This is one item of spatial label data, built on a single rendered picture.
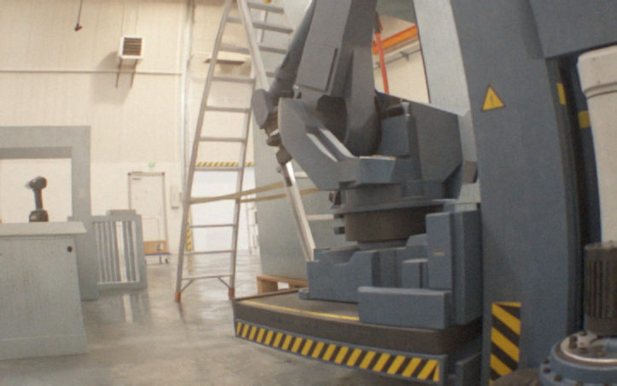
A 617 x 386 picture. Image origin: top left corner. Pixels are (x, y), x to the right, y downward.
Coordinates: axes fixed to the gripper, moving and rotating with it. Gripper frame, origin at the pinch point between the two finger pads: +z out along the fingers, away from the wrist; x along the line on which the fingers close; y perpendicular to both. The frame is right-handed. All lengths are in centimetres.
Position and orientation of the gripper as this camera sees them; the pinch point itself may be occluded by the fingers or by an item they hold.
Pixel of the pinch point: (297, 173)
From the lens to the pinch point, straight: 191.7
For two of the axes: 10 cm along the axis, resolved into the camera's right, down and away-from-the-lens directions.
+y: 7.5, 0.0, 6.7
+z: 3.1, 8.9, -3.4
